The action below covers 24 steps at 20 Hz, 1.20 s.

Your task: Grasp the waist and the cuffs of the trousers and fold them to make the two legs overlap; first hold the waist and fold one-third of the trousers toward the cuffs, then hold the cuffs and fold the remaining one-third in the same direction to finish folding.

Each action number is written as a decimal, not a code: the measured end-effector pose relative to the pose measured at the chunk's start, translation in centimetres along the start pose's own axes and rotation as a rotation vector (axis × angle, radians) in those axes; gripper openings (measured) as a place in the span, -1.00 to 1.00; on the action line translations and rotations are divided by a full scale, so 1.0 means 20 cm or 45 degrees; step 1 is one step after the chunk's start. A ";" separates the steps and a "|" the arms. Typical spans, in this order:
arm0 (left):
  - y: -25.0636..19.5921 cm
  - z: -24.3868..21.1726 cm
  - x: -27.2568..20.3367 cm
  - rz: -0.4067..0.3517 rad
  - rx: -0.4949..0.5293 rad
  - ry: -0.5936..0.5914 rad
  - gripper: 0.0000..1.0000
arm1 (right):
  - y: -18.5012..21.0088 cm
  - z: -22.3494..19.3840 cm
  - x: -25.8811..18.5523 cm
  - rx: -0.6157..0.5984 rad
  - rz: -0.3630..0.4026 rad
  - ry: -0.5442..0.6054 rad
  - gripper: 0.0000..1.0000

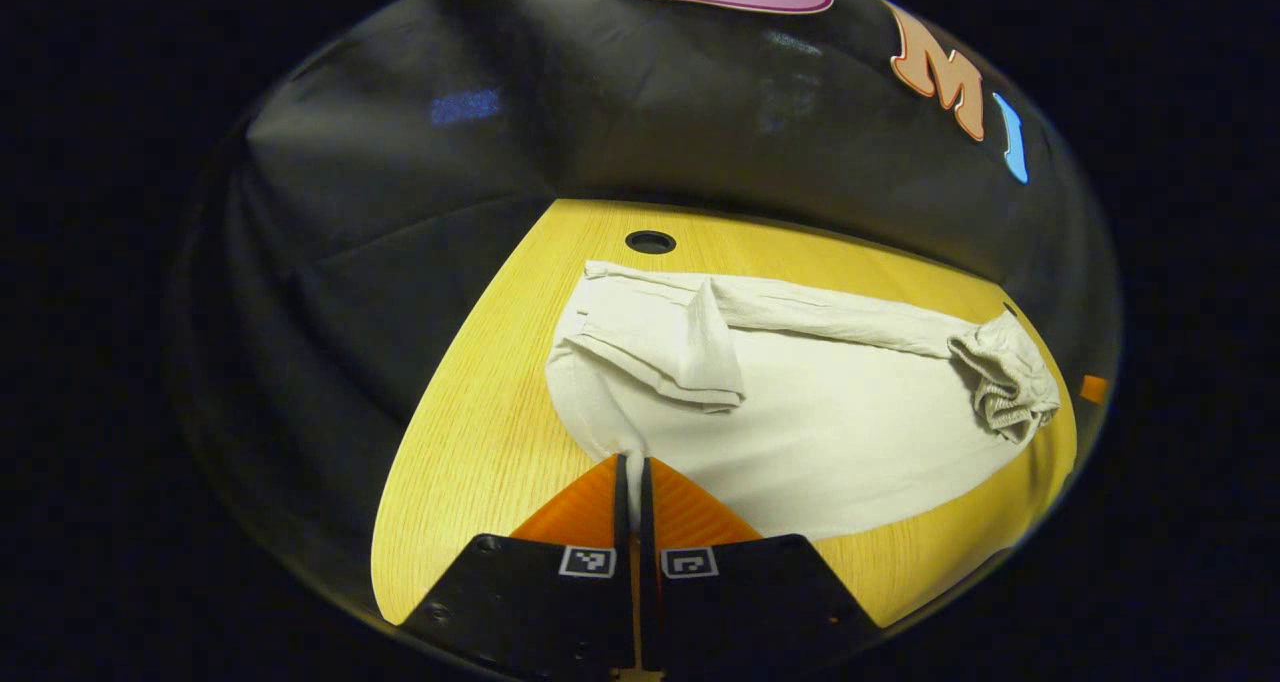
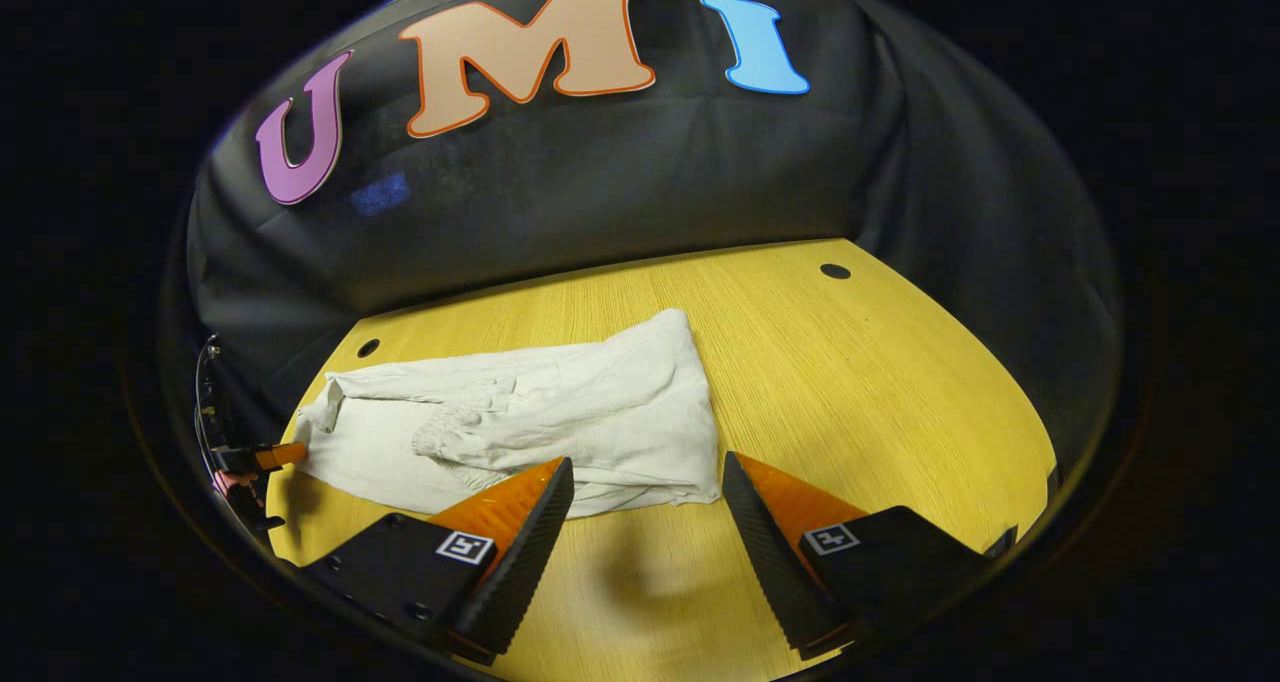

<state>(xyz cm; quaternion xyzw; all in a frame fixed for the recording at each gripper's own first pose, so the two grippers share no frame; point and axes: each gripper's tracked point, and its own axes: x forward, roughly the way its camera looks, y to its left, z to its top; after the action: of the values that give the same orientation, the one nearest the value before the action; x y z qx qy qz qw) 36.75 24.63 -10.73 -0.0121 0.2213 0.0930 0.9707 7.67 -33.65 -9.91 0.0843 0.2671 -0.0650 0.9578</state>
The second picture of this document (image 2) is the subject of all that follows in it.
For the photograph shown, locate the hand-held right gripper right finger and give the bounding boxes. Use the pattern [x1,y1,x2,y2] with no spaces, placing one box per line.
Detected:
[722,450,996,661]

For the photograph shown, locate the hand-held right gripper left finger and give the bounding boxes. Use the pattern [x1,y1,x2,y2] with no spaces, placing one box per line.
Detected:
[300,455,577,667]

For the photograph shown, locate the white jeans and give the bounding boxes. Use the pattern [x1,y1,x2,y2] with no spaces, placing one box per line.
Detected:
[292,308,723,520]

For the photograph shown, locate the black backdrop cloth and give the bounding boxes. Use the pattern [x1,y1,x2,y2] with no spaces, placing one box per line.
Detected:
[185,0,1123,463]

